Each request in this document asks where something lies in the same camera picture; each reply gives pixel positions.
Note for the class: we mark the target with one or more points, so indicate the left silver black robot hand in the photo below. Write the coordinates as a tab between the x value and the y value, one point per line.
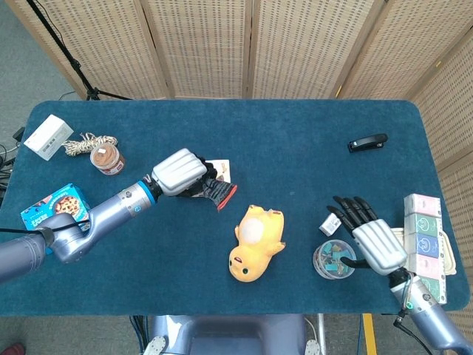
177	172

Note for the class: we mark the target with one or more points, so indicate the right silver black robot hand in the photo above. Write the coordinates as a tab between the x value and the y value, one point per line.
380	246

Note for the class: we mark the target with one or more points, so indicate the grey knit glove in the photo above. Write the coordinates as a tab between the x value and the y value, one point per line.
221	192

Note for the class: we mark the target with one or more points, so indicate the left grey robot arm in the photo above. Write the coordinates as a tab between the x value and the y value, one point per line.
111	211

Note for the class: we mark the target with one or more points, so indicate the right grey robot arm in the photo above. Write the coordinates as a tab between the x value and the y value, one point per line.
425	303

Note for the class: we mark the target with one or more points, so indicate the pastel tissue pack stack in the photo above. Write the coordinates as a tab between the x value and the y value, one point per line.
425	244

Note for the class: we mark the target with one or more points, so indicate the chocolate biscuit carton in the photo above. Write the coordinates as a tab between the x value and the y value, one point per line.
223	168

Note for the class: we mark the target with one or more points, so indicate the clear tub of binder clips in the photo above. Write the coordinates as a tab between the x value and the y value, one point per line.
329	259

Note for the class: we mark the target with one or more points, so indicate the small white cube box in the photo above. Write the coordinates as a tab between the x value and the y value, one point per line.
330	226

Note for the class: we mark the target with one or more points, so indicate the clear jar with brown contents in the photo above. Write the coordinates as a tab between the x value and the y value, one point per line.
107	159

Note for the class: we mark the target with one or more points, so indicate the yellow floor tape strip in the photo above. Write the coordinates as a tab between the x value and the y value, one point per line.
369	333

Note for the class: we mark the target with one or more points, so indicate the black stapler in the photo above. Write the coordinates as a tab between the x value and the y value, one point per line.
367	142

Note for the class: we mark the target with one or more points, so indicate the yellow plush toy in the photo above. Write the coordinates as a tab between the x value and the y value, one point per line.
255	251

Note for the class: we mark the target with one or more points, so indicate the blue table cloth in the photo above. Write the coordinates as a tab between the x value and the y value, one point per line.
295	166

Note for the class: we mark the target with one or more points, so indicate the blue cookie box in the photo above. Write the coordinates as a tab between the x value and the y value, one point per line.
55	205

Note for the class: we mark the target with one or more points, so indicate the woven wooden folding screen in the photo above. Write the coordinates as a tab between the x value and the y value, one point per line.
203	44

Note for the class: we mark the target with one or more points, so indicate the white cardboard box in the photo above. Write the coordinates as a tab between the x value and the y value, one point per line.
48	135

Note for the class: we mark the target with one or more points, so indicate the black tripod stand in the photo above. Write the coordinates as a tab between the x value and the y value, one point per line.
75	66

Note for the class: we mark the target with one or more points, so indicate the grey robot torso base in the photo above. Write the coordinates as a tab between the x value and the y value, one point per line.
229	333

